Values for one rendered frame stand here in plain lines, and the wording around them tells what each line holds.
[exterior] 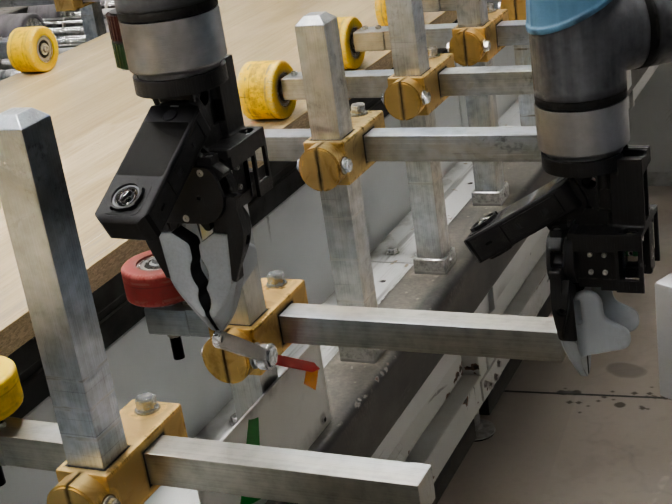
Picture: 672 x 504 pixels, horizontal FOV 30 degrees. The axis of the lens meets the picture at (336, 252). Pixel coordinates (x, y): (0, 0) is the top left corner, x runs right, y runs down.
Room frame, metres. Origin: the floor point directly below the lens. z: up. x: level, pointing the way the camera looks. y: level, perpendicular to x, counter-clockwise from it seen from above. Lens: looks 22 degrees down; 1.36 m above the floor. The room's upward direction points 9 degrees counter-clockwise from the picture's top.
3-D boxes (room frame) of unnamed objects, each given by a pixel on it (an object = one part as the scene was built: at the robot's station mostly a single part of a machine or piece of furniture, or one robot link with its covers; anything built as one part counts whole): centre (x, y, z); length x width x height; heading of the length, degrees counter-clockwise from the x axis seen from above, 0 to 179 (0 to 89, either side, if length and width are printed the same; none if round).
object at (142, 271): (1.19, 0.18, 0.85); 0.08 x 0.08 x 0.11
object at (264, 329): (1.12, 0.09, 0.85); 0.13 x 0.06 x 0.05; 153
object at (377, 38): (1.80, -0.27, 0.95); 0.50 x 0.04 x 0.04; 63
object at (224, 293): (0.93, 0.08, 0.99); 0.06 x 0.03 x 0.09; 153
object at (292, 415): (1.06, 0.09, 0.75); 0.26 x 0.01 x 0.10; 153
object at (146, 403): (0.95, 0.18, 0.87); 0.02 x 0.02 x 0.01
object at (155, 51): (0.94, 0.10, 1.18); 0.08 x 0.08 x 0.05
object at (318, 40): (1.33, -0.02, 0.87); 0.03 x 0.03 x 0.48; 63
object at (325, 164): (1.35, -0.03, 0.95); 0.13 x 0.06 x 0.05; 153
